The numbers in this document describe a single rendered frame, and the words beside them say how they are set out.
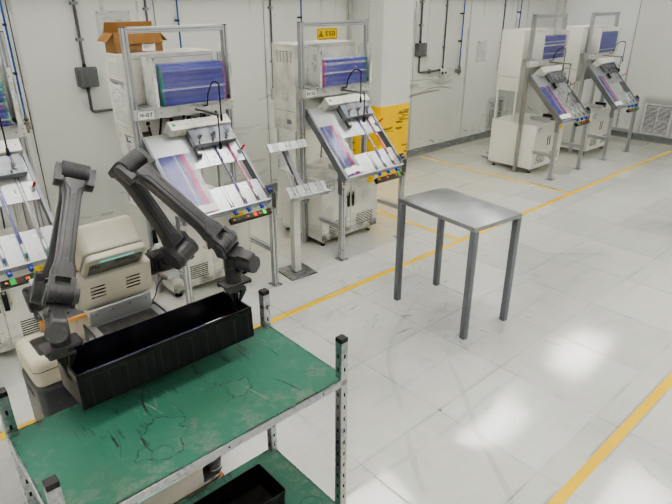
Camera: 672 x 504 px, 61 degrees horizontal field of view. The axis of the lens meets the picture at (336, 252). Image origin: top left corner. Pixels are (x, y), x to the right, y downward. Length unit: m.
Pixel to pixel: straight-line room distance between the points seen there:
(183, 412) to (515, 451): 1.86
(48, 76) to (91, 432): 4.04
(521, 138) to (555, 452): 5.23
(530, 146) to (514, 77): 0.88
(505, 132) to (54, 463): 6.95
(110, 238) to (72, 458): 0.70
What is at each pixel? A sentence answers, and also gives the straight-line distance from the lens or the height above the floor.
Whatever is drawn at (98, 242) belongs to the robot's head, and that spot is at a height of 1.34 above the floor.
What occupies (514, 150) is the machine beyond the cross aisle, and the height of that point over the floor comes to 0.26.
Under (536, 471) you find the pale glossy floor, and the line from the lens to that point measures 3.07.
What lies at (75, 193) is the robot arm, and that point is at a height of 1.56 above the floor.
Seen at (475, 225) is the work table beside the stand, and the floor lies 0.80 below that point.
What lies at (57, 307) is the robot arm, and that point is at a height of 1.32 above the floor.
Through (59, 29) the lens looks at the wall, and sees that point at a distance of 5.48.
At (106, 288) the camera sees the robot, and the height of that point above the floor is 1.16.
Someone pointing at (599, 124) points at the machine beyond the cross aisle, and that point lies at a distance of 9.22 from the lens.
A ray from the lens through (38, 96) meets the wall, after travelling 5.46.
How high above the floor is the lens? 2.07
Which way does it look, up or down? 24 degrees down
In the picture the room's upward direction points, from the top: straight up
